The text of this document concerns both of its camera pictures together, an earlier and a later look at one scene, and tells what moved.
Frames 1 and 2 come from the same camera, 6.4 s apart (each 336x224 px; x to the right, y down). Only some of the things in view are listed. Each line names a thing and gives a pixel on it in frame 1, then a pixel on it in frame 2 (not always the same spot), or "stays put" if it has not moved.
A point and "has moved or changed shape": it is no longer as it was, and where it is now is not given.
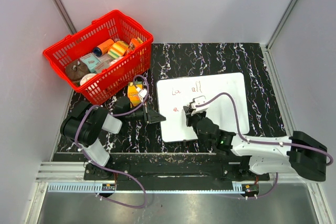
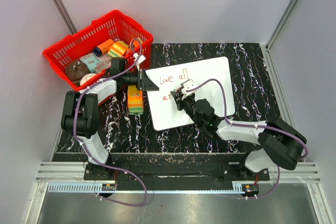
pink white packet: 105,60 stays put
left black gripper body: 146,113 to 140,79
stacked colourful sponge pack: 132,93 stays put
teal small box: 91,60 stays put
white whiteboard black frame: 175,93 has moved or changed shape
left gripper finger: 155,117 to 149,85
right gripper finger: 189,116 to 178,99
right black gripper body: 196,117 to 188,103
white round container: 86,77 stays put
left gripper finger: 151,112 to 146,78
